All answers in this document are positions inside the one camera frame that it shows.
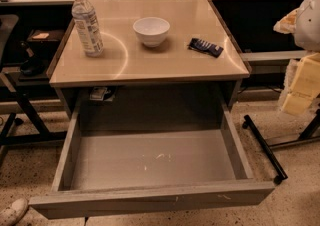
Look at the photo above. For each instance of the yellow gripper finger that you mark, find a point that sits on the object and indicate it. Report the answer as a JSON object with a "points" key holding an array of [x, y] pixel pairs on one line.
{"points": [[287, 25], [302, 84]]}

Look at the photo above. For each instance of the clear plastic water bottle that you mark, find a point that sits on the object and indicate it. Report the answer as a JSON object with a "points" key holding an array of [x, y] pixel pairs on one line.
{"points": [[87, 26]]}

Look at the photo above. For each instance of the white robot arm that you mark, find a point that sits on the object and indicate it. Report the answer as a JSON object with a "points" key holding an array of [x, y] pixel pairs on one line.
{"points": [[307, 33]]}

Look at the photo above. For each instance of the grey open top drawer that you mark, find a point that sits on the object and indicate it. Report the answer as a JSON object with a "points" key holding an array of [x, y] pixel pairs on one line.
{"points": [[102, 173]]}

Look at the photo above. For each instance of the black metal bar leg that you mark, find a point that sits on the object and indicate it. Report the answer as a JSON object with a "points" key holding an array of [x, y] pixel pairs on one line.
{"points": [[281, 174]]}

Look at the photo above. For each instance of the blue snack packet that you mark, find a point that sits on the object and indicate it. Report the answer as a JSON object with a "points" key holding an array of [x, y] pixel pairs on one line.
{"points": [[205, 47]]}

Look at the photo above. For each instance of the white ceramic bowl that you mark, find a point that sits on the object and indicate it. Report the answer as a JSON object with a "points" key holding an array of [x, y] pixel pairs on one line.
{"points": [[151, 31]]}

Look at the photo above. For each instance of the grey cabinet desk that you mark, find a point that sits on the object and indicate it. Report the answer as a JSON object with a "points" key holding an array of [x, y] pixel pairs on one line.
{"points": [[126, 60]]}

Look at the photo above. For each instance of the sticker label under desk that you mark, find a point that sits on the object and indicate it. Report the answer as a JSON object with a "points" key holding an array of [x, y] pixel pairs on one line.
{"points": [[101, 93]]}

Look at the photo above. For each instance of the white shoe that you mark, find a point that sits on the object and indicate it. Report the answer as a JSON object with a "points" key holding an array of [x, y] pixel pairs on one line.
{"points": [[13, 213]]}

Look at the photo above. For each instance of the black chair frame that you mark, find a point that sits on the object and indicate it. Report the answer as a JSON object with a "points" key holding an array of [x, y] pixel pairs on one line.
{"points": [[8, 22]]}

